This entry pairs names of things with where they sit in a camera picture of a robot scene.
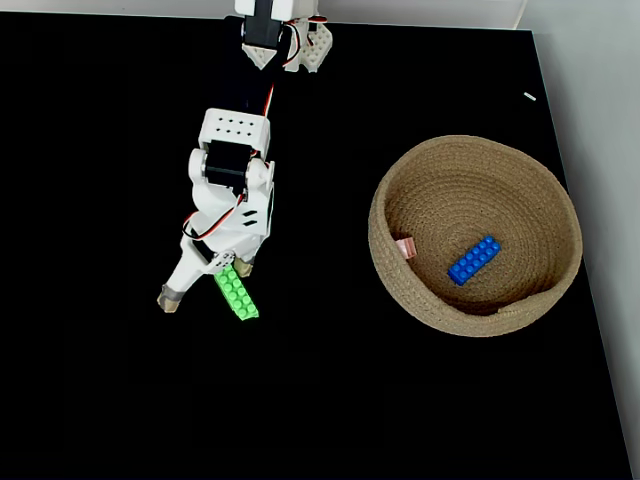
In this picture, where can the green lego block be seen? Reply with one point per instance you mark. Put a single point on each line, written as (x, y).
(240, 297)

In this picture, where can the pink lego block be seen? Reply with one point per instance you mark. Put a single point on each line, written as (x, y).
(406, 248)

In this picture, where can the blue lego block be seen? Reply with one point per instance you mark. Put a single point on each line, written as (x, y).
(475, 260)

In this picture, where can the small white scrap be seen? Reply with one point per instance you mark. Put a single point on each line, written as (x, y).
(530, 96)

